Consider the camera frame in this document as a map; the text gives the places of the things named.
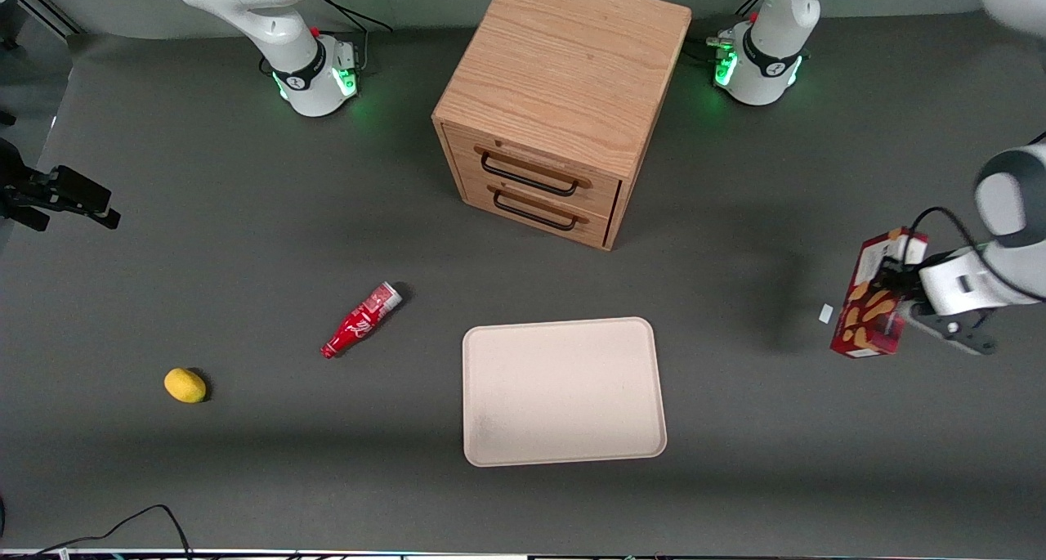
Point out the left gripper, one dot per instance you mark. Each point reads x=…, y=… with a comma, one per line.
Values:
x=901, y=284

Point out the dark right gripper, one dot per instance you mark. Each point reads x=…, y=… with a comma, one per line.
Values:
x=23, y=194

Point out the red cookie box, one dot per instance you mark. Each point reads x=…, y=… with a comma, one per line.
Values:
x=866, y=315

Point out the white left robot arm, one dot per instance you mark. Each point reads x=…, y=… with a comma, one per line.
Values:
x=768, y=53

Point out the cream rectangular tray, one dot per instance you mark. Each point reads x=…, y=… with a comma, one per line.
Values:
x=564, y=392

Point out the small white paper tag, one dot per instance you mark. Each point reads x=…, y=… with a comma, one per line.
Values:
x=825, y=313

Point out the yellow lemon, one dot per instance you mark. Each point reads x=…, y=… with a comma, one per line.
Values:
x=185, y=385

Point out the red cola bottle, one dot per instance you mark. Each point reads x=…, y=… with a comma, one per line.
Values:
x=359, y=321

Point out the wooden two-drawer cabinet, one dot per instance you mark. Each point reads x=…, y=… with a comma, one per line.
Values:
x=564, y=61

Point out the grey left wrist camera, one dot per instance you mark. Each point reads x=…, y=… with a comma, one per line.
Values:
x=956, y=331

